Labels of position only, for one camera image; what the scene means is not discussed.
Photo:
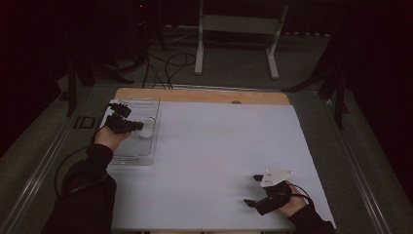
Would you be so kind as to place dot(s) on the dark equipment rack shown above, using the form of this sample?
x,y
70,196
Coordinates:
x,y
142,29

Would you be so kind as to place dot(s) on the white table mat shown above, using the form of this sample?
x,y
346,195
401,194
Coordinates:
x,y
211,146

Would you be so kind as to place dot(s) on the white metal stand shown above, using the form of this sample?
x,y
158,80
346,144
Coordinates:
x,y
240,24

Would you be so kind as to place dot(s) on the clear plastic container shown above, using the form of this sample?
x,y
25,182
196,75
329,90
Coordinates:
x,y
139,148

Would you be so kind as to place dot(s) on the black rectangular floor frame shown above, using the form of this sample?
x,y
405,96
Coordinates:
x,y
75,123

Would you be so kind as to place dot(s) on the wooden table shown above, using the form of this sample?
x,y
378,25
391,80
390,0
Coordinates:
x,y
201,96

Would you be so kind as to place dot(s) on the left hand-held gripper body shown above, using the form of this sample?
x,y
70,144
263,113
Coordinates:
x,y
118,125

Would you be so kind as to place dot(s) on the metal floor rail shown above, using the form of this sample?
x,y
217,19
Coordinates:
x,y
357,165
35,169

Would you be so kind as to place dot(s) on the person's left hand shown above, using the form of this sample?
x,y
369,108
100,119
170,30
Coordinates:
x,y
108,138

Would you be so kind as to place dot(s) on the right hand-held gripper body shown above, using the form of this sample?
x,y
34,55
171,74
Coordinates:
x,y
274,198

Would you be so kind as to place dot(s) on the person's right hand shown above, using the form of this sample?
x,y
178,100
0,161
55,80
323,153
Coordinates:
x,y
293,204

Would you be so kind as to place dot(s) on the black tripod stand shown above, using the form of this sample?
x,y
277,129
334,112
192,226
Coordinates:
x,y
72,91
339,104

